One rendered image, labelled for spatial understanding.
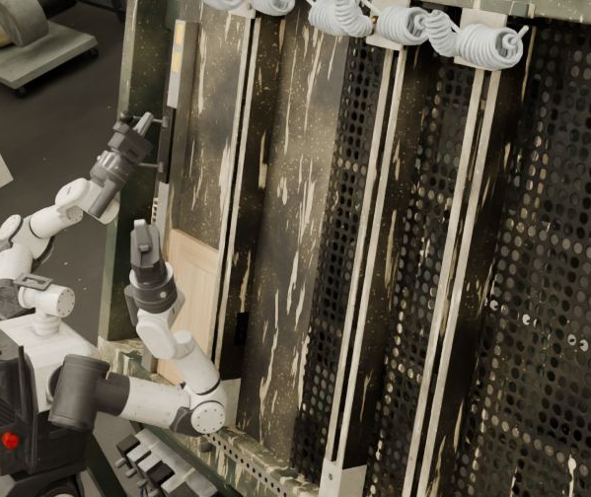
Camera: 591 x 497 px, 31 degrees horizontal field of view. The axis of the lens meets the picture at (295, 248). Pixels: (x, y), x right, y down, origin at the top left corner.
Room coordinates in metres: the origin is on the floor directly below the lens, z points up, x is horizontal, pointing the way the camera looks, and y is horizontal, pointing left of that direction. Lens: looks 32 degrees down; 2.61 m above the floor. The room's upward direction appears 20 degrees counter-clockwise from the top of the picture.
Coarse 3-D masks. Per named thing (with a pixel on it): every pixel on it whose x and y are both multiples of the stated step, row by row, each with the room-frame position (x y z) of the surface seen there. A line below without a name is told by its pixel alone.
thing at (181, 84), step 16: (176, 32) 2.66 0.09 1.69; (192, 32) 2.64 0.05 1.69; (176, 48) 2.64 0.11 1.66; (192, 48) 2.63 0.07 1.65; (192, 64) 2.62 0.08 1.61; (176, 80) 2.61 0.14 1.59; (176, 96) 2.60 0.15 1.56; (176, 112) 2.58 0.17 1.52; (176, 128) 2.57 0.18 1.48; (176, 144) 2.56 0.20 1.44; (176, 160) 2.56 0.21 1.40; (176, 176) 2.55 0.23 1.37; (160, 192) 2.56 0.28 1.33; (176, 192) 2.54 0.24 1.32; (160, 208) 2.55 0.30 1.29; (176, 208) 2.53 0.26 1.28; (160, 224) 2.53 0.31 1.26; (176, 224) 2.52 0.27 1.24; (160, 240) 2.51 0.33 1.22; (144, 352) 2.46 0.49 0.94
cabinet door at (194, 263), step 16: (176, 240) 2.48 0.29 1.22; (192, 240) 2.42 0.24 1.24; (176, 256) 2.47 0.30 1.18; (192, 256) 2.40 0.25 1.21; (208, 256) 2.34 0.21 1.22; (176, 272) 2.45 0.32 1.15; (192, 272) 2.39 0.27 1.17; (208, 272) 2.32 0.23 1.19; (192, 288) 2.37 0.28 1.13; (208, 288) 2.31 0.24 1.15; (192, 304) 2.35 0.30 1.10; (208, 304) 2.30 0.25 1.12; (176, 320) 2.40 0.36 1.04; (192, 320) 2.34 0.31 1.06; (208, 320) 2.28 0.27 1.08; (208, 336) 2.26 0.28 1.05; (160, 368) 2.41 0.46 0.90; (176, 368) 2.35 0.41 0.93; (176, 384) 2.33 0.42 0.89
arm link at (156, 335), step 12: (144, 324) 1.84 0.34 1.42; (156, 324) 1.84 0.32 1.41; (144, 336) 1.85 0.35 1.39; (156, 336) 1.84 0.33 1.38; (168, 336) 1.84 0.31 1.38; (180, 336) 1.91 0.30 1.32; (192, 336) 1.90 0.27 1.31; (156, 348) 1.85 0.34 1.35; (168, 348) 1.84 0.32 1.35; (180, 348) 1.85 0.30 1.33; (192, 348) 1.87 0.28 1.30
